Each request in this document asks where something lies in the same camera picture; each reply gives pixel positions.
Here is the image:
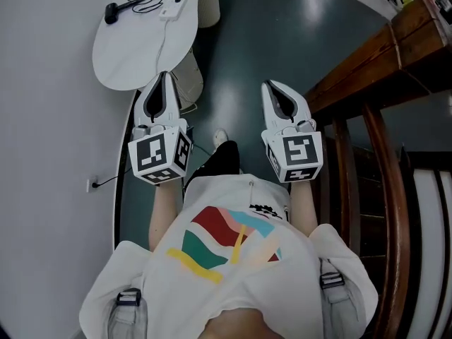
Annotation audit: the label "white oval table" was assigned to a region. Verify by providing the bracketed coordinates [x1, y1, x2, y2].
[92, 0, 222, 113]

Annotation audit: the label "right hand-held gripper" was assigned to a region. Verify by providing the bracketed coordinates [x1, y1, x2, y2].
[261, 79, 325, 184]

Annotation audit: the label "black trousers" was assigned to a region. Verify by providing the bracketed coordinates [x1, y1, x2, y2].
[183, 140, 242, 194]

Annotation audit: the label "white power strip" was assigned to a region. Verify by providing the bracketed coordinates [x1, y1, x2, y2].
[158, 0, 194, 23]

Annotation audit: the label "black hair dryer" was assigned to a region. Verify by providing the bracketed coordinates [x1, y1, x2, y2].
[104, 0, 146, 25]

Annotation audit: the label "white power strip cable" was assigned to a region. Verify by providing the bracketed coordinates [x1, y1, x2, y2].
[154, 18, 169, 76]

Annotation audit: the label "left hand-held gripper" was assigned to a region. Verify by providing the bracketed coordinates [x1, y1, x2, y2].
[127, 71, 194, 186]

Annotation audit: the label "brown wooden railing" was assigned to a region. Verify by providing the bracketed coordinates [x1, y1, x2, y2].
[303, 0, 452, 339]

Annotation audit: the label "black cable with plug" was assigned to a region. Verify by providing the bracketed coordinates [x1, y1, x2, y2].
[90, 174, 123, 190]

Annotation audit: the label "person's left forearm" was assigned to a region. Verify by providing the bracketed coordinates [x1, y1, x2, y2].
[148, 179, 182, 253]

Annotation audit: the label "grey backpack strap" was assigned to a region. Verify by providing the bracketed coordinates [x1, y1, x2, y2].
[107, 287, 149, 339]
[319, 258, 362, 339]

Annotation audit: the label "person's right forearm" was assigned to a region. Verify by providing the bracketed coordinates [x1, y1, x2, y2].
[288, 181, 319, 237]

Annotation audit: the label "white shoe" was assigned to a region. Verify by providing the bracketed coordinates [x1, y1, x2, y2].
[212, 128, 229, 148]

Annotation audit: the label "white printed t-shirt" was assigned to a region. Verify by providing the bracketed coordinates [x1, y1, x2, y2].
[78, 173, 379, 339]

